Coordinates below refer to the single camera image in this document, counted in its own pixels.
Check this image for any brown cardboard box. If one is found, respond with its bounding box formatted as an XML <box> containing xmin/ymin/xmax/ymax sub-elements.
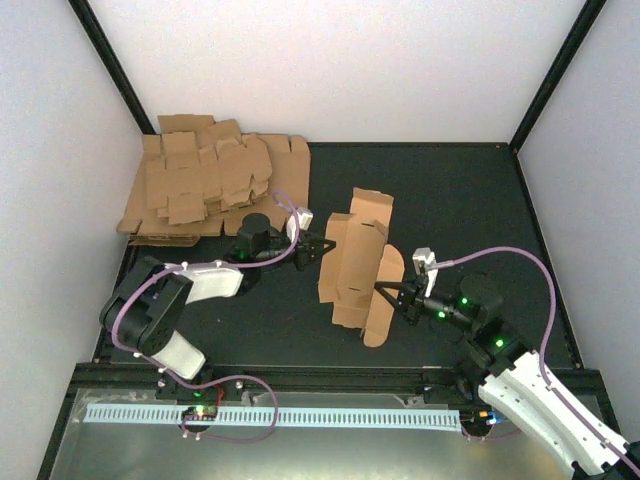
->
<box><xmin>318</xmin><ymin>188</ymin><xmax>405</xmax><ymax>348</ymax></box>

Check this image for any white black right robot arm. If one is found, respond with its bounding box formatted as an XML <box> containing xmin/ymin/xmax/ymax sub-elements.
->
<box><xmin>375</xmin><ymin>274</ymin><xmax>639</xmax><ymax>479</ymax></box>

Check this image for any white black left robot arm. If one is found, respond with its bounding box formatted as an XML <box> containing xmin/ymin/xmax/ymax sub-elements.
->
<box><xmin>100</xmin><ymin>208</ymin><xmax>405</xmax><ymax>399</ymax></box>

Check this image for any stack of flat cardboard blanks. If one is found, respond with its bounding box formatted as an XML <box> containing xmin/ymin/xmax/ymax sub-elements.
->
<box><xmin>116</xmin><ymin>114</ymin><xmax>311</xmax><ymax>247</ymax></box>

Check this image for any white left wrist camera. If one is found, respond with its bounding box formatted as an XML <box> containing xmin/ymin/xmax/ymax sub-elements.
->
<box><xmin>285</xmin><ymin>207</ymin><xmax>314</xmax><ymax>242</ymax></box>

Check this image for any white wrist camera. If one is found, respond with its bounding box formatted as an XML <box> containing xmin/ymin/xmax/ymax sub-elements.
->
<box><xmin>285</xmin><ymin>207</ymin><xmax>314</xmax><ymax>242</ymax></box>
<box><xmin>412</xmin><ymin>247</ymin><xmax>438</xmax><ymax>298</ymax></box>

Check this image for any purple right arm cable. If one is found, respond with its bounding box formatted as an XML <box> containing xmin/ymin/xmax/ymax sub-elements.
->
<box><xmin>424</xmin><ymin>246</ymin><xmax>640</xmax><ymax>466</ymax></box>

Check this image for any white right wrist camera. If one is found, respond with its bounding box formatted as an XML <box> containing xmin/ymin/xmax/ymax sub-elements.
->
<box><xmin>412</xmin><ymin>247</ymin><xmax>438</xmax><ymax>298</ymax></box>

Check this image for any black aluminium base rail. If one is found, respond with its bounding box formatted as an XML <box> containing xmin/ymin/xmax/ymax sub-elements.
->
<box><xmin>69</xmin><ymin>363</ymin><xmax>473</xmax><ymax>404</ymax></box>

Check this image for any white slotted cable duct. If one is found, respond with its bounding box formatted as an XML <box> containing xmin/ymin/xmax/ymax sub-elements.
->
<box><xmin>83</xmin><ymin>404</ymin><xmax>462</xmax><ymax>433</ymax></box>

